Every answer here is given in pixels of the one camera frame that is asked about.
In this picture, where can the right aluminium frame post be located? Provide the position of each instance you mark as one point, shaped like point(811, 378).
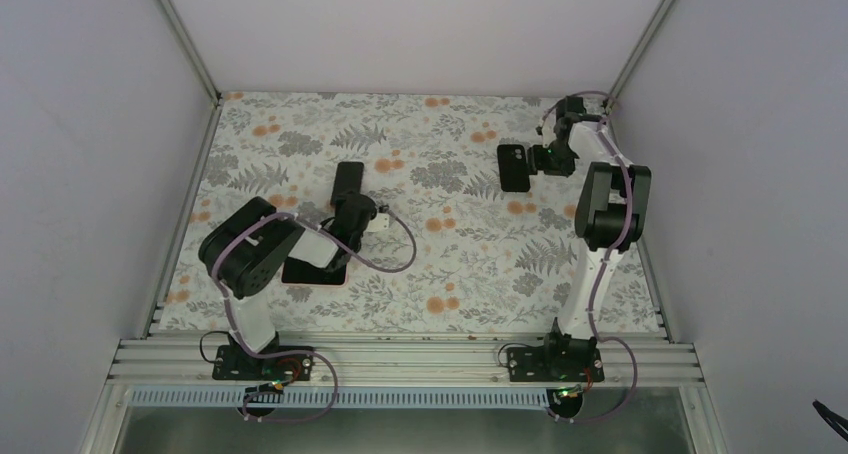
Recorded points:
point(655, 23)

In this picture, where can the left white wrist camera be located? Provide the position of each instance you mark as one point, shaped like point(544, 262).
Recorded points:
point(380, 222)

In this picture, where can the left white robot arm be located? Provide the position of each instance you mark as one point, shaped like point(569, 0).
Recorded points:
point(244, 254)

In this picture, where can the black object at edge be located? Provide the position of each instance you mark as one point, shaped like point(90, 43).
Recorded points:
point(835, 421)

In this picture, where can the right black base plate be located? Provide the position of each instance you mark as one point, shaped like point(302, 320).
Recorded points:
point(557, 359)

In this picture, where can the aluminium frame post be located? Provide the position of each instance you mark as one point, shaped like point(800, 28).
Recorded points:
point(655, 23)
point(189, 48)

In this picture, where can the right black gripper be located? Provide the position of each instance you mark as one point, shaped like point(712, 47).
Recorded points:
point(538, 163)

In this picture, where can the black phone case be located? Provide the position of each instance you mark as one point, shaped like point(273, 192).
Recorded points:
point(513, 168)

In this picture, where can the left aluminium frame post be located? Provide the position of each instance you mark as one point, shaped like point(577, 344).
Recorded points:
point(189, 48)

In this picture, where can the slotted grey cable duct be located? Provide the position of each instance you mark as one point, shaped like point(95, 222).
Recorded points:
point(345, 398)

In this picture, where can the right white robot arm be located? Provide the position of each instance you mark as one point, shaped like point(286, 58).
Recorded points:
point(609, 219)

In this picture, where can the floral patterned table mat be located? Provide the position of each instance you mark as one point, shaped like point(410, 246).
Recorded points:
point(463, 257)

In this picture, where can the phone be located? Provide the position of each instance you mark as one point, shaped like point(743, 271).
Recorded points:
point(348, 180)
point(296, 272)

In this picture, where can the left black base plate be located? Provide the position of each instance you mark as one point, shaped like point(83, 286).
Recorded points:
point(233, 363)

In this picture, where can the aluminium mounting rail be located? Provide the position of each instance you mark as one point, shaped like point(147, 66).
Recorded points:
point(369, 360)

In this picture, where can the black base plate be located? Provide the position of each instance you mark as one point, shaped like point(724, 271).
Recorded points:
point(233, 363)
point(557, 359)

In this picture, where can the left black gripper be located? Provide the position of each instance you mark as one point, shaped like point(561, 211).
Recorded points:
point(340, 200)

